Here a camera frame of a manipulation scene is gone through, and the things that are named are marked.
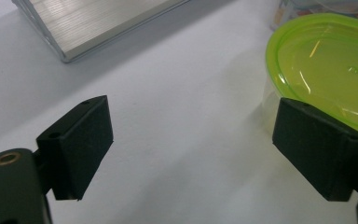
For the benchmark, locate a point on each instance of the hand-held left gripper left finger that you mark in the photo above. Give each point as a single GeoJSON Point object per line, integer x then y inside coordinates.
{"type": "Point", "coordinates": [80, 146]}

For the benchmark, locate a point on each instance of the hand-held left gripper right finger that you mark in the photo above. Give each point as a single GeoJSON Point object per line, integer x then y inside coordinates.
{"type": "Point", "coordinates": [317, 146]}

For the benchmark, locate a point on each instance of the green lidded plastic container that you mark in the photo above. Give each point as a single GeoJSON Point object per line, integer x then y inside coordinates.
{"type": "Point", "coordinates": [323, 62]}

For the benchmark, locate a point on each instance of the clear lidded food container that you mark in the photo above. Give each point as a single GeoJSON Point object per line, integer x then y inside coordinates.
{"type": "Point", "coordinates": [295, 7]}

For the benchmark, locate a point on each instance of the light grey table mat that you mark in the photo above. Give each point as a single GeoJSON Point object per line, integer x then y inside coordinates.
{"type": "Point", "coordinates": [183, 130]}

